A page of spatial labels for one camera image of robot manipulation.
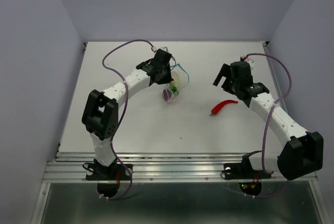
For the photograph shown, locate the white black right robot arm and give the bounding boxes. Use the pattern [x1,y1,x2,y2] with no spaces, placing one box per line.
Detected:
[213,61,324,181]

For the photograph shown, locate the clear zip top bag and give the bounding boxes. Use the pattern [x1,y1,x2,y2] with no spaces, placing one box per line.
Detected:
[162,63,190,102]

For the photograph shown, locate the purple red onion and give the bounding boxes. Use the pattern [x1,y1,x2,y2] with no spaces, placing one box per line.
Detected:
[162,89,173,102]

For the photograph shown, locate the white daikon radish with leaves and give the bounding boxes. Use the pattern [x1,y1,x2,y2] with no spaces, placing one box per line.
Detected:
[169,71,181,97]

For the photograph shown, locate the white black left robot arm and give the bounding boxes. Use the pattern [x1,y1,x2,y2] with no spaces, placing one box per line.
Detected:
[81,49,173,179]

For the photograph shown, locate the aluminium front frame rails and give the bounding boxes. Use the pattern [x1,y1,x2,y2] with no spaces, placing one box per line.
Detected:
[43,152,319,183]

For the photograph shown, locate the red chili pepper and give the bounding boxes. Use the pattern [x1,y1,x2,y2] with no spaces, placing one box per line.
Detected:
[210,100,238,116]

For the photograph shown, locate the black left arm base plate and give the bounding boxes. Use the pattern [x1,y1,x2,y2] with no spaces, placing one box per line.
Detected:
[82,162,130,181]

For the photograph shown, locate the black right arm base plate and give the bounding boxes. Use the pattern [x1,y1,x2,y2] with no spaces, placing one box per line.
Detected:
[222,150,271,180]

